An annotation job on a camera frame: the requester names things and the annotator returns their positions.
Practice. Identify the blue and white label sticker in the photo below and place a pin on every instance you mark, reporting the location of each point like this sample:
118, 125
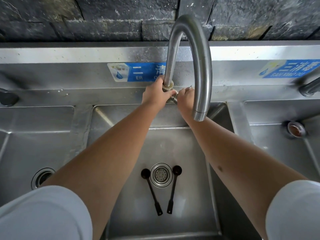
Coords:
140, 71

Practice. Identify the person's left fingers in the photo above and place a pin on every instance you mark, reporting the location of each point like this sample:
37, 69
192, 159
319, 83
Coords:
161, 83

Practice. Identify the person's left hand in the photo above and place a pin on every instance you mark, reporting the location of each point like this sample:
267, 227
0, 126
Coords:
153, 93

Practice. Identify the person's right fingers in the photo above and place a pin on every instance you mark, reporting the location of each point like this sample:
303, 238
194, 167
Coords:
183, 91

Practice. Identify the person's right hand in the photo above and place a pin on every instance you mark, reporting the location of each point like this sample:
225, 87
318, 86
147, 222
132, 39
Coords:
185, 101

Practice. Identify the person's right forearm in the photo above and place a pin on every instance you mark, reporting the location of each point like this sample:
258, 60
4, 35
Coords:
225, 152

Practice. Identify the steel gooseneck faucet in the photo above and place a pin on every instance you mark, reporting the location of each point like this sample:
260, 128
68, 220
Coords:
202, 59

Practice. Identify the person's left forearm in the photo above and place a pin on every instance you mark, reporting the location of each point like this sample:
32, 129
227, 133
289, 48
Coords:
112, 147

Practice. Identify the round rusty drain plug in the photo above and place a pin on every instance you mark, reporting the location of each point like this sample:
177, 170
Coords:
296, 128

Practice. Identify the stainless steel triple sink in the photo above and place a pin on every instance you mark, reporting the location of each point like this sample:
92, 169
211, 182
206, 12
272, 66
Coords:
45, 137

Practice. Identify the white shirt sleeve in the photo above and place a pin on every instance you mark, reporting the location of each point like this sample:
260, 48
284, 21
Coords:
42, 214
295, 212

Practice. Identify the black plastic spoon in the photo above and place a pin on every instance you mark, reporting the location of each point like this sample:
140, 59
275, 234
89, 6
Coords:
173, 189
151, 189

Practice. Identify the steel sink drain opening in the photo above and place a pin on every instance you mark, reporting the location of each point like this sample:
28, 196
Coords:
42, 177

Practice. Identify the dark steel faucet spout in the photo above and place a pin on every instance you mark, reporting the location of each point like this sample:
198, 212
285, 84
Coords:
310, 87
8, 97

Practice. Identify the round steel drain strainer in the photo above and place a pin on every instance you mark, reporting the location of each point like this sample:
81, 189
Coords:
161, 175

